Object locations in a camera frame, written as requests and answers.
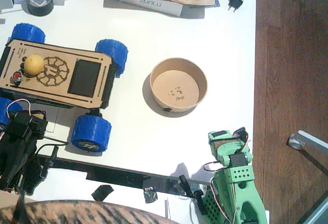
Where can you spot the yellow lemon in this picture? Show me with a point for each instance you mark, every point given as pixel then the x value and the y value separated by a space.
pixel 33 64

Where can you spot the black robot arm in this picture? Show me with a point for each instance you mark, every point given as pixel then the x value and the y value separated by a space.
pixel 15 152

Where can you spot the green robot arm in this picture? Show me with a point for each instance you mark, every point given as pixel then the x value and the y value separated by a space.
pixel 238 175

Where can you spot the brown paper bowl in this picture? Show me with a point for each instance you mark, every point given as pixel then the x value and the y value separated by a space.
pixel 176 90

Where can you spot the white paper with outline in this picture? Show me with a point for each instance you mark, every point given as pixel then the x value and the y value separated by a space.
pixel 52 124

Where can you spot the blue rover wheel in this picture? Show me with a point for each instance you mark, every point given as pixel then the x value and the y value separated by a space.
pixel 112 51
pixel 28 31
pixel 3 111
pixel 91 131

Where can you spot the black clamp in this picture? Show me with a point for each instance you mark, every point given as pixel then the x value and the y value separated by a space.
pixel 185 185
pixel 201 203

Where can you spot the wooden rover body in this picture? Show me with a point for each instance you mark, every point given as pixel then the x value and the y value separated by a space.
pixel 84 80

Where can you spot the grey metal chair leg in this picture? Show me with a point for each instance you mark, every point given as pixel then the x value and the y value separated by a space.
pixel 310 140

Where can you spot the long black strip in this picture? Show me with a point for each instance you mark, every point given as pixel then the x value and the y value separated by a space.
pixel 115 174

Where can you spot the flat black tape piece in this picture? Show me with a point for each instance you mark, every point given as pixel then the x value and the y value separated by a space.
pixel 102 192

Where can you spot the brown striped fabric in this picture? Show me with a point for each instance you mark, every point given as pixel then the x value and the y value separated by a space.
pixel 77 213

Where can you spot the black tape roll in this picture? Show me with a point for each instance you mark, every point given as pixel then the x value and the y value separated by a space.
pixel 46 8

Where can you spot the grey metal bar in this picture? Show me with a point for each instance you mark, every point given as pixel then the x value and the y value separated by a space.
pixel 320 213

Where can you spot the white printed cardboard box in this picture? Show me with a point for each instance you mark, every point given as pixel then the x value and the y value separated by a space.
pixel 153 4

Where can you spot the black camera with cardboard mount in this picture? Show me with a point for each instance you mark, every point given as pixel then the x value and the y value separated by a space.
pixel 241 134

